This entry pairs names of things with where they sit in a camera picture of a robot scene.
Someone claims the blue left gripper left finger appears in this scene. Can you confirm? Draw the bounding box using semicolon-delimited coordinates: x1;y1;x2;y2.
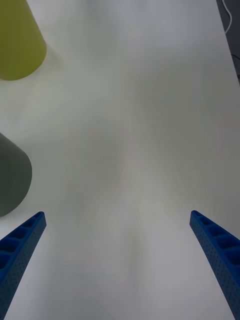
0;211;48;320

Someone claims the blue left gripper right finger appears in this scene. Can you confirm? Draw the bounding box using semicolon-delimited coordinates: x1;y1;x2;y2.
188;209;240;320

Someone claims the grey plastic waste bin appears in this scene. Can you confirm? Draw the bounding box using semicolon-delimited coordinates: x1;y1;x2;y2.
0;132;33;218

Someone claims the yellow-green plastic waste bin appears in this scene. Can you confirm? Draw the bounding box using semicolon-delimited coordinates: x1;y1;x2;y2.
0;0;48;82

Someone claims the white cable under table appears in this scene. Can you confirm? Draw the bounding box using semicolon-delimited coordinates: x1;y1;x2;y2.
221;0;233;35

